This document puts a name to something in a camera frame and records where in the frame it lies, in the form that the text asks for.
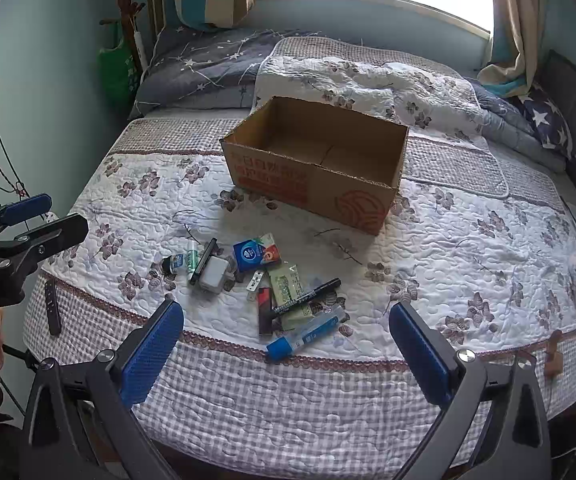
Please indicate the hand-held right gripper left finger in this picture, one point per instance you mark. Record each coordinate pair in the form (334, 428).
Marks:
(154, 350)

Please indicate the blue tissue packet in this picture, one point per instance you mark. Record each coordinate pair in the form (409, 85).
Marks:
(257, 256)

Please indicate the green and white tube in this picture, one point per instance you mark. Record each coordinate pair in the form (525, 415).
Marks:
(192, 261)

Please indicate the wooden coat rack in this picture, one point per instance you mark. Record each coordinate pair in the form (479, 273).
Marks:
(127, 5)

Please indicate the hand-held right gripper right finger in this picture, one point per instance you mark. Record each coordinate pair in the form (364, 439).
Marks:
(418, 355)

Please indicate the black marker pen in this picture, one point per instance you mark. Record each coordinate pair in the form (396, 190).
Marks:
(310, 294)

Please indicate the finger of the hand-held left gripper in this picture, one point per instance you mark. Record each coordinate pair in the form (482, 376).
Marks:
(27, 208)
(55, 235)

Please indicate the red and black lighter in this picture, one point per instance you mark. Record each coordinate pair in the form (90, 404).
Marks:
(264, 312)

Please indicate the white plug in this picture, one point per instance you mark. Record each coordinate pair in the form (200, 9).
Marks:
(48, 218)

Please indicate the brown cardboard box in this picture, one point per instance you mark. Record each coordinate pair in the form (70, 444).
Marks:
(288, 180)

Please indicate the beige and teal curtain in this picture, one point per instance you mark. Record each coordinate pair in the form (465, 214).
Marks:
(513, 20)

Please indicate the green wipes packet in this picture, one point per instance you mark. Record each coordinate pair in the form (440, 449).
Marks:
(284, 280)

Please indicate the black comb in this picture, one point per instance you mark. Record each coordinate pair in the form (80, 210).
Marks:
(205, 259)

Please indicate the folded floral quilt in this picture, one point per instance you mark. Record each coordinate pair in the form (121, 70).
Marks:
(368, 80)

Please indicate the grey star print pillow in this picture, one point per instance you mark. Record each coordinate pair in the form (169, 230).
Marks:
(198, 70)

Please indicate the black remote control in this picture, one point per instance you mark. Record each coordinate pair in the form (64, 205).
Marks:
(53, 307)

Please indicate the white power adapter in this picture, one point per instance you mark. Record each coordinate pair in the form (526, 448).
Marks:
(211, 274)

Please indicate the clear tube with blue cap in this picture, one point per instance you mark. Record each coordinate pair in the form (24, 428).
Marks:
(280, 347)

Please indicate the small dark bottle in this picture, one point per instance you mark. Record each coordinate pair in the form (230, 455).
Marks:
(172, 264)

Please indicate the navy star print pillow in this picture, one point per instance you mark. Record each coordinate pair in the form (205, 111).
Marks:
(548, 115)

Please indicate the green tote bag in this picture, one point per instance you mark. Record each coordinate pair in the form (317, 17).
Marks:
(118, 70)

